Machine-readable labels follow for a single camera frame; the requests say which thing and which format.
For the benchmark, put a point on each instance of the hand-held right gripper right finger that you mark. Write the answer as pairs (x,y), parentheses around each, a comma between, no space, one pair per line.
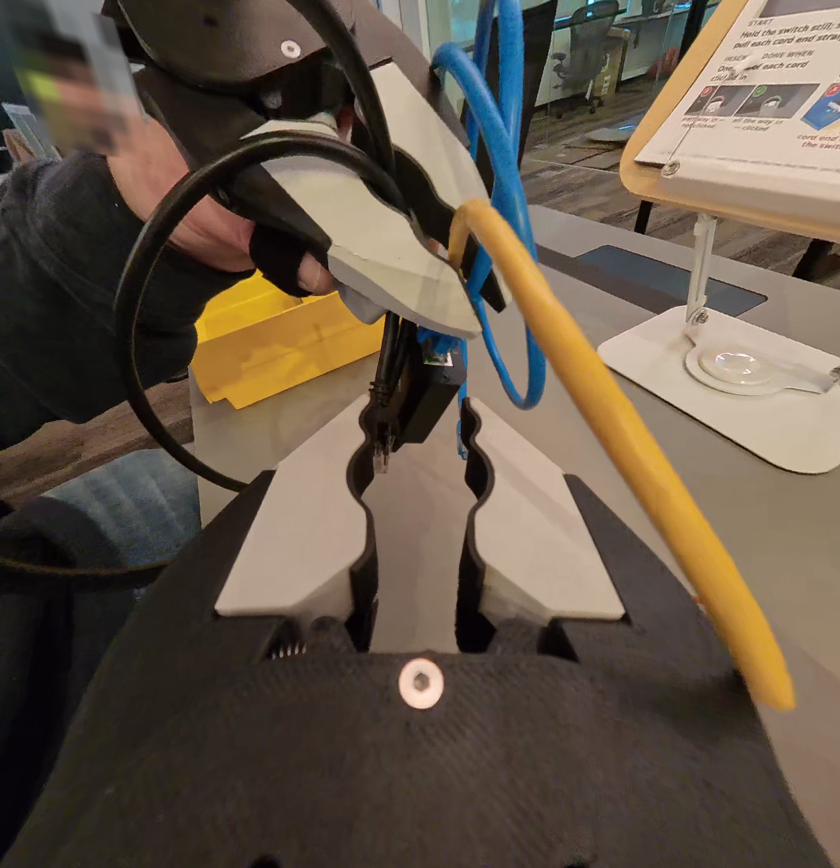
(542,542)

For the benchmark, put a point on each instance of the person's leg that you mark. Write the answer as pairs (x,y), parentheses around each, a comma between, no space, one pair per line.
(121,495)

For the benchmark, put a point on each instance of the white stand base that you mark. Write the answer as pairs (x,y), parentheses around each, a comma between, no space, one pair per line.
(664,366)

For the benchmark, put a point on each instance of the instruction sheet on stand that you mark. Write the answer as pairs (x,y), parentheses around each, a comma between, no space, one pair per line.
(640,173)

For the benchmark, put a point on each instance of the person's left forearm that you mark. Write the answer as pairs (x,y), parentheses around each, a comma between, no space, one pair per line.
(67,285)

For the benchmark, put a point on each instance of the grey mesh office chair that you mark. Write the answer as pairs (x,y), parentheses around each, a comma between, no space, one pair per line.
(586,47)

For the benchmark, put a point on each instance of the black network switch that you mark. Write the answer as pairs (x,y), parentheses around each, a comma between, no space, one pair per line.
(426,400)

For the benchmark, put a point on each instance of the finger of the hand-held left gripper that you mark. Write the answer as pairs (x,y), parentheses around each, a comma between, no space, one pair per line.
(365,230)
(426,129)

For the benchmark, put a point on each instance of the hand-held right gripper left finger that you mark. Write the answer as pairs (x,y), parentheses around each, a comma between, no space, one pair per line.
(291,542)

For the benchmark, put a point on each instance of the person's left hand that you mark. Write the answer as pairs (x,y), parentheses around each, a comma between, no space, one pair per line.
(196,234)

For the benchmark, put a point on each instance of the black office chair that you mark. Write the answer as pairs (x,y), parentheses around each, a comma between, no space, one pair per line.
(540,68)

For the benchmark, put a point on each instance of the yellow plastic bin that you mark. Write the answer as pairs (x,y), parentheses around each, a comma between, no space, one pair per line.
(277,352)

